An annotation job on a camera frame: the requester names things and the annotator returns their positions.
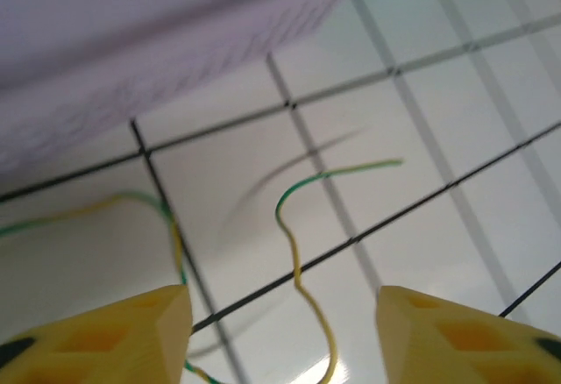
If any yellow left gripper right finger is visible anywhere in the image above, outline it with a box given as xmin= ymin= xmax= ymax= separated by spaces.
xmin=375 ymin=284 xmax=561 ymax=384

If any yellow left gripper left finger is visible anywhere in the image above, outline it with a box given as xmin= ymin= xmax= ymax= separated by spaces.
xmin=0 ymin=284 xmax=195 ymax=384

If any lavender plastic basket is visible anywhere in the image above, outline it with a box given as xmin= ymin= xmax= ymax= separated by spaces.
xmin=0 ymin=0 xmax=382 ymax=179

